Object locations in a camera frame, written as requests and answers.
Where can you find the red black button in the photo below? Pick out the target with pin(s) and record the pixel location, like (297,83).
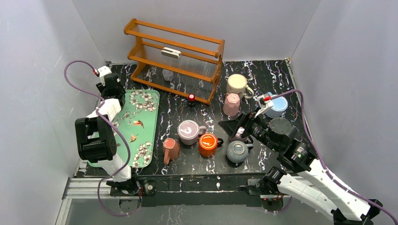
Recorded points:
(191,101)

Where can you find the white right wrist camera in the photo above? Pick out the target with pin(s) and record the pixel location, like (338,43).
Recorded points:
(265,104)

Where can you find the clear glass cup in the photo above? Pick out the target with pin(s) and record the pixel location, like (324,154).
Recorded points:
(168,75)

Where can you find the salmon pink mug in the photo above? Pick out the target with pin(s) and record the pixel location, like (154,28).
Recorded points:
(171,150)

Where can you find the light blue mug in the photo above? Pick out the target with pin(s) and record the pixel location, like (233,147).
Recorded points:
(279,107)

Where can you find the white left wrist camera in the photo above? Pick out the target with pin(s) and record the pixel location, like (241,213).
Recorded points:
(104,70)

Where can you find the cream speckled mug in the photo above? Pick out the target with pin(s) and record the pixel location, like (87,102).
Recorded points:
(238,84)

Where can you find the mauve mug white logo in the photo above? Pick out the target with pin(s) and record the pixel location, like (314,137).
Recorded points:
(189,131)

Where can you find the mauve mug behind arm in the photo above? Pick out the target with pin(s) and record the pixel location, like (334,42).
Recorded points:
(238,137)

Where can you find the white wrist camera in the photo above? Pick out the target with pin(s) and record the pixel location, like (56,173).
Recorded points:
(265,104)
(104,70)

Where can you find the orange wooden rack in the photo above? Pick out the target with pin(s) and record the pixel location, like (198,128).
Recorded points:
(200,63)

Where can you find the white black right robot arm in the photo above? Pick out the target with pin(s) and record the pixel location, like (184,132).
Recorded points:
(321,192)

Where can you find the green floral tray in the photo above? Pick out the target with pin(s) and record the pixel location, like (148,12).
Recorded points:
(137,123)

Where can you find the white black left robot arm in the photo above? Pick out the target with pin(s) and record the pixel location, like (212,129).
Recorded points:
(96,140)

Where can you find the white clip on rack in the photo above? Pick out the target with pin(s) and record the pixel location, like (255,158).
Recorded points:
(169,52)

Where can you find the orange mug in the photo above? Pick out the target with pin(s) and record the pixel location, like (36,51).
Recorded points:
(208,144)

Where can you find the grey blue mug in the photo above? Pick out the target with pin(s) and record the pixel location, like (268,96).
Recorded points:
(237,151)

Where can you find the pale pink faceted mug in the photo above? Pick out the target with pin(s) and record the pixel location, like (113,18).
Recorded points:
(231,105)

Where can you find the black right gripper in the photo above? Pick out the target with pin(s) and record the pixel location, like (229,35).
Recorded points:
(246,124)

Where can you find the black table front rail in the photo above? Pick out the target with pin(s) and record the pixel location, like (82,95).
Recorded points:
(208,189)

